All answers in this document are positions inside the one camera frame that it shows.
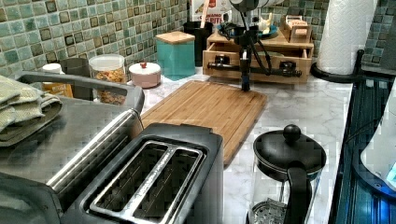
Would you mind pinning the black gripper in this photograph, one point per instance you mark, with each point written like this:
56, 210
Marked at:
246, 40

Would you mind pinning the wooden drawer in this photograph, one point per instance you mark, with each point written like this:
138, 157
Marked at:
222, 60

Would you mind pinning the wooden drawer organizer cabinet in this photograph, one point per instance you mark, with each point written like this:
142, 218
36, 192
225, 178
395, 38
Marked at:
277, 39

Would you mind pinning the light green bowl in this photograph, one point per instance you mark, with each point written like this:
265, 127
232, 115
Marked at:
270, 53

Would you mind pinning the plush banana toy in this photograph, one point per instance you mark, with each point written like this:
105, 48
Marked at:
265, 24

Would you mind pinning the blue round plate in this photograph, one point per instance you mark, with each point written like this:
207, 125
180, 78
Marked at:
231, 30

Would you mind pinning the wooden cutting board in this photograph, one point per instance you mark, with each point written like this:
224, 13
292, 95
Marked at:
226, 110

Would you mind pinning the black utensil pot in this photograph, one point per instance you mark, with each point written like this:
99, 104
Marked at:
201, 35

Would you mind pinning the cereal box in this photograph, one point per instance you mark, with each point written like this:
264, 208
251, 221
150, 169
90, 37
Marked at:
214, 13

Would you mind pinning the small wooden box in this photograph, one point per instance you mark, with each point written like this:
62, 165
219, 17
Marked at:
295, 29

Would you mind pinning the beige wooden spoon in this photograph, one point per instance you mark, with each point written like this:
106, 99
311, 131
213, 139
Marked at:
204, 14

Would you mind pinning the teal canister with wooden lid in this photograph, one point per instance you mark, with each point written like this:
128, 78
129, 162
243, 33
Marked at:
175, 54

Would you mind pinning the pink bowl with white lid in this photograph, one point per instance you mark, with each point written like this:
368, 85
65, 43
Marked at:
145, 75

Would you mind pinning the white paper towel roll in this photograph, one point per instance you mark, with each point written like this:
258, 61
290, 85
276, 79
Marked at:
345, 31

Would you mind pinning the glass french press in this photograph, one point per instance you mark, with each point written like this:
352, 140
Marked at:
286, 166

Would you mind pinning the black silver toaster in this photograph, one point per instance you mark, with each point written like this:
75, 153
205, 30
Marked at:
169, 174

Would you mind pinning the clear cereal jar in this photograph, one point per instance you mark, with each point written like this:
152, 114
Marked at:
109, 67

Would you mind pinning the folded green towel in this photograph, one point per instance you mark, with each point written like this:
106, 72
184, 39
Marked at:
24, 110

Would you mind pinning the silver toaster oven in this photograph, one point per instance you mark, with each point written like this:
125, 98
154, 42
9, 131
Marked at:
43, 174

